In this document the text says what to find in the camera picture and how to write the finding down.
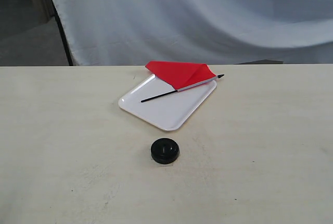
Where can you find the white backdrop cloth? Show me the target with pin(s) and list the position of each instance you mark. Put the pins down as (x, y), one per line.
(134, 32)

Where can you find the red flag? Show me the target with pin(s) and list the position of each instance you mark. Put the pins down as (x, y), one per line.
(181, 76)

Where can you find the black round flag base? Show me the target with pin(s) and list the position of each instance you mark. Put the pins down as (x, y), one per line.
(164, 151)

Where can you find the white rectangular plastic tray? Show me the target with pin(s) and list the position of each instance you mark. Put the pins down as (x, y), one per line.
(167, 113)

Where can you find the black backdrop stand pole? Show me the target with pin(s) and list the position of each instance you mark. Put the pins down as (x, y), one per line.
(63, 37)

